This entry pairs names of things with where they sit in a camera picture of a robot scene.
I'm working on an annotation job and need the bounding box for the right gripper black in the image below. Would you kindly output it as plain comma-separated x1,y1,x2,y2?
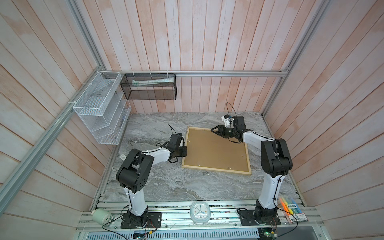
210,125,237,138

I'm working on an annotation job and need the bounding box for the light wooden picture frame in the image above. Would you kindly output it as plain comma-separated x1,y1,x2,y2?
181,126,252,175

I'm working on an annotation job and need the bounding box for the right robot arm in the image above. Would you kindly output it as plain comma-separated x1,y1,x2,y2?
211,115,293,226

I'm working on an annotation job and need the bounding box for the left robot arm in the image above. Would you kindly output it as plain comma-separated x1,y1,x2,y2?
116,133,187,229

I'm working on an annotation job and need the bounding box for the white desk clock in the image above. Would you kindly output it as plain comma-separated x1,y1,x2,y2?
190,201,211,224

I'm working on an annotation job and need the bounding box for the paper in black basket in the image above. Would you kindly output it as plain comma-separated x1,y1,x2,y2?
132,77,175,87

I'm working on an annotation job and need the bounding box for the white tape roll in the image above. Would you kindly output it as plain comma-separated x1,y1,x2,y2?
91,209,114,227

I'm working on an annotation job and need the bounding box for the pack of coloured highlighters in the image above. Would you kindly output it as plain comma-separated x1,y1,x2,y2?
279,197,309,224

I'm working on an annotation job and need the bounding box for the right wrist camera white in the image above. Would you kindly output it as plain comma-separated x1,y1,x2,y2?
221,115,234,128

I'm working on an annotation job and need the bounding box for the black wire mesh basket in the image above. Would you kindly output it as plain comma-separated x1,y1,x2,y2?
120,73,178,101

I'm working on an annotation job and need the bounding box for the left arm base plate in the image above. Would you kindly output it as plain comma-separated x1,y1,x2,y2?
121,212,162,229

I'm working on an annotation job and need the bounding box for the white wire mesh shelf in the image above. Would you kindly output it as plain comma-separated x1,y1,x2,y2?
73,71,132,145

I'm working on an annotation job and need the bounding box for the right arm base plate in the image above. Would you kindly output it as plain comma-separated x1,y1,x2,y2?
237,208,281,226

